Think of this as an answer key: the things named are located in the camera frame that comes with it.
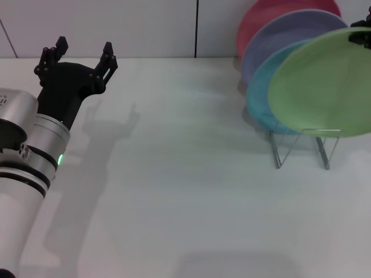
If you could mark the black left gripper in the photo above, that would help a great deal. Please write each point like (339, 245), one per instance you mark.
(63, 89)

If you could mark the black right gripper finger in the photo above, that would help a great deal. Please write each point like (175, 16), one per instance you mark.
(363, 24)
(363, 37)

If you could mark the green plate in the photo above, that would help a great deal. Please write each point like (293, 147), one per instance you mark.
(319, 89)

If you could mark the red plate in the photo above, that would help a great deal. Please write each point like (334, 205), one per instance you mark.
(261, 17)

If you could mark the purple plate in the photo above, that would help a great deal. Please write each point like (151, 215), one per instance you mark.
(278, 34)

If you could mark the blue plate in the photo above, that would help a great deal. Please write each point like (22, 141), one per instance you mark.
(261, 95)

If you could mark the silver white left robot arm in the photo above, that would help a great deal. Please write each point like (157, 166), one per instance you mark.
(26, 188)

